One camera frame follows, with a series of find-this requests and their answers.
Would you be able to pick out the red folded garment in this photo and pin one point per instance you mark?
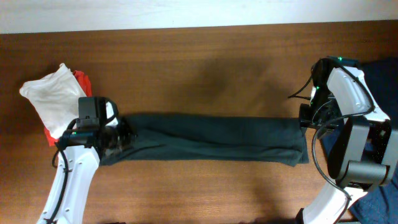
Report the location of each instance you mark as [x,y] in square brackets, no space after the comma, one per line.
[84,82]

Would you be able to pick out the dark green t-shirt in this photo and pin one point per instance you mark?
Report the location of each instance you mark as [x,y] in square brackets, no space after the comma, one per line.
[171,137]

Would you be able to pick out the white folded garment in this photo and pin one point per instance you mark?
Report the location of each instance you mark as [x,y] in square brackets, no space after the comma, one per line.
[55,99]

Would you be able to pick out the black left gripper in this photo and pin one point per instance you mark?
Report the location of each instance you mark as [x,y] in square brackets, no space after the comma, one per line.
[124,126]

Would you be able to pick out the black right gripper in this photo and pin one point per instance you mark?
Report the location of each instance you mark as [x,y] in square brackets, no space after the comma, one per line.
[306,121]

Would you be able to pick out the navy blue garment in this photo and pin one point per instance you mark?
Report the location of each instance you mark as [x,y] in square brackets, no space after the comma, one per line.
[380,204]

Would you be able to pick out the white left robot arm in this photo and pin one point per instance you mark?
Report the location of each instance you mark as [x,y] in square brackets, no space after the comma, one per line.
[76,166]

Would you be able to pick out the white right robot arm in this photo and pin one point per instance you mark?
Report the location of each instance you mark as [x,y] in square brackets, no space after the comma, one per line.
[348,177]

